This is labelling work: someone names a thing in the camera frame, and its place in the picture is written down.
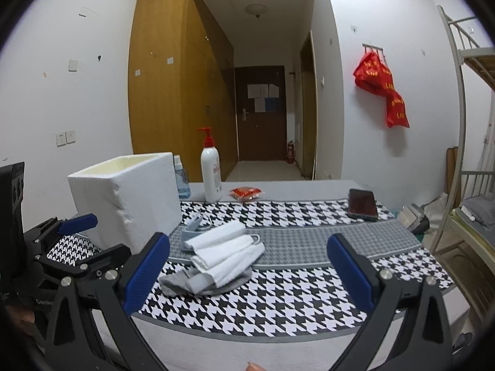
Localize white styrofoam box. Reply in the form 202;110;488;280
68;152;182;254

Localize grey sock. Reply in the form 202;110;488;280
158;268;252;297

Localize dark brown entrance door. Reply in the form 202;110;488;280
235;65;287;162

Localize wooden wardrobe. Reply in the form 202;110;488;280
127;0;238;182

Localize grey pillow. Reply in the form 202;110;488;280
462;195;495;228

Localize red snack packet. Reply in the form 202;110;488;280
229;186;264;202

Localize blue surgical face masks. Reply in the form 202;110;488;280
180;213;262;254

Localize white red pump bottle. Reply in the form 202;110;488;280
198;126;222;203

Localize white towel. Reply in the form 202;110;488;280
182;220;265;291

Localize red fire extinguisher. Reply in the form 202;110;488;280
286;141;295;164

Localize person right hand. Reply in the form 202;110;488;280
246;362;266;371

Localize black smartphone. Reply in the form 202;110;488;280
347;189;378;222

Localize white wall switches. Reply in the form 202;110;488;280
55;130;76;147

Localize wall hook rack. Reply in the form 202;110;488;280
363;44;383;54

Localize person left hand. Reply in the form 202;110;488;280
5;305;35;334

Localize red hanging bags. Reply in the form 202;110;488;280
353;49;409;128

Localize metal bunk bed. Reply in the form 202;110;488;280
431;8;494;321

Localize ceiling lamp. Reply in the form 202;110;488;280
245;3;268;19

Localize wooden boards against wall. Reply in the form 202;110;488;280
445;147;458;194

